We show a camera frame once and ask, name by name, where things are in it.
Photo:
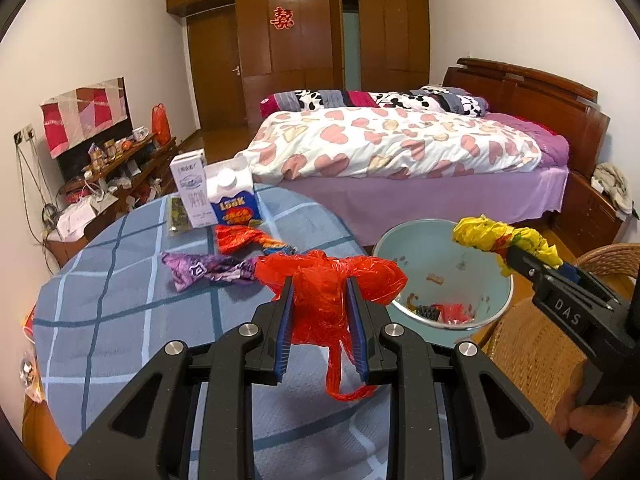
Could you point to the light blue basin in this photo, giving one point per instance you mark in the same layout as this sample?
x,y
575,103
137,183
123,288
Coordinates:
x,y
440,250

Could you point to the wooden door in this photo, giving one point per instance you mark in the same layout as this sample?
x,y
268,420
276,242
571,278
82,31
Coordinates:
x,y
215,70

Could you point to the red orange crumpled wrapper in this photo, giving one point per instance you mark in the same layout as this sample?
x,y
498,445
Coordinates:
x,y
240,237

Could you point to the wooden bed headboard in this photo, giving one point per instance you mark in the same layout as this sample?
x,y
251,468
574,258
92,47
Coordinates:
x,y
550,95

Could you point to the wooden wardrobe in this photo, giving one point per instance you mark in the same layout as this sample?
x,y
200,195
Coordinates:
x,y
305,60

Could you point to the wall socket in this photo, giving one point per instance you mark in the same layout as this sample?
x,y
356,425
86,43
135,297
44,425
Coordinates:
x,y
25,133

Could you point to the purple crumpled wrapper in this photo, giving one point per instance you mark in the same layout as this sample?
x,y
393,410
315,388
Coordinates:
x,y
200,267

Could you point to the group of jars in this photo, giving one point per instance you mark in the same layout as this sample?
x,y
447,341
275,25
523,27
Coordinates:
x,y
107,152

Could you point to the grey white cloth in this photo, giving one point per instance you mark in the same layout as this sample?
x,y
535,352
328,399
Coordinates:
x,y
612,182

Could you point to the dark green packet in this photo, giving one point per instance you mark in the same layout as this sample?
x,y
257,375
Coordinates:
x,y
176,215

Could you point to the blue milk carton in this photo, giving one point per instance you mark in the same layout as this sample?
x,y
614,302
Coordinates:
x,y
232,210

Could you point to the black television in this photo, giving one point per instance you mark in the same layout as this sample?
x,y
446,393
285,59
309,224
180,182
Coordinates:
x,y
75,160

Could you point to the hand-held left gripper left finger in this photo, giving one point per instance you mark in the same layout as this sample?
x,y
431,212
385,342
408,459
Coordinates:
x,y
283,330

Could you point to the white mug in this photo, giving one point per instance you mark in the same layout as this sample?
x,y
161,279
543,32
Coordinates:
x,y
140,134

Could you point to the orange plastic bag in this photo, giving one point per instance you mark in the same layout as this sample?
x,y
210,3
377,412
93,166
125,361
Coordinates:
x,y
161,125

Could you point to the white papers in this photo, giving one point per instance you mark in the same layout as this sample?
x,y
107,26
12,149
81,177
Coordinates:
x,y
75,217

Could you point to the red paper decoration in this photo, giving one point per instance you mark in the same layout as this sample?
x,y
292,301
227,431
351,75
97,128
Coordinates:
x,y
282,18

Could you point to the bed with heart quilt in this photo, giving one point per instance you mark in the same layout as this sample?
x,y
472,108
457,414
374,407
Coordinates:
x,y
425,200

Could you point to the person's right hand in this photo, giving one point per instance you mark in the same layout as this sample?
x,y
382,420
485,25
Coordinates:
x,y
595,430

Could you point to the wooden television cabinet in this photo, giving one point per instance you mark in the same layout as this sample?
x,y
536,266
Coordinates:
x,y
150,165

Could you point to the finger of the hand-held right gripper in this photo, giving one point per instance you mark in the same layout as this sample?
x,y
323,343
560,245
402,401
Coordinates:
x,y
565,310
570,274

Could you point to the red plastic bag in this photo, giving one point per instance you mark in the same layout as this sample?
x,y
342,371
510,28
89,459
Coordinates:
x,y
320,300

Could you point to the white milk carton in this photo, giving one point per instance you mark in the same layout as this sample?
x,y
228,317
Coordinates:
x,y
192,195

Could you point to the wicker chair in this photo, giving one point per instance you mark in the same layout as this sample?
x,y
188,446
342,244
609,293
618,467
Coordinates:
x,y
540,360

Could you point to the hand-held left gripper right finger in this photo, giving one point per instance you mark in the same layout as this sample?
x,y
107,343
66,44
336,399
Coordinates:
x,y
356,330

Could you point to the cow print striped blanket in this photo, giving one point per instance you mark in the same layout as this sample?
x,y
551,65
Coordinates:
x,y
340,99

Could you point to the television with patchwork cover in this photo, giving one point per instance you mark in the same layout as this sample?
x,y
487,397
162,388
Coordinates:
x,y
80,115

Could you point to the wooden nightstand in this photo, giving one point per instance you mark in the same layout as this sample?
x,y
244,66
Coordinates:
x,y
590,225

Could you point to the yellow wrapper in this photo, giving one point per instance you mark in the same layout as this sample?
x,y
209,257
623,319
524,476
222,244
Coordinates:
x,y
480,232

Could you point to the crumpled plastic bag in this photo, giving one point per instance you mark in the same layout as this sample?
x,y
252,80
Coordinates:
x,y
32,377

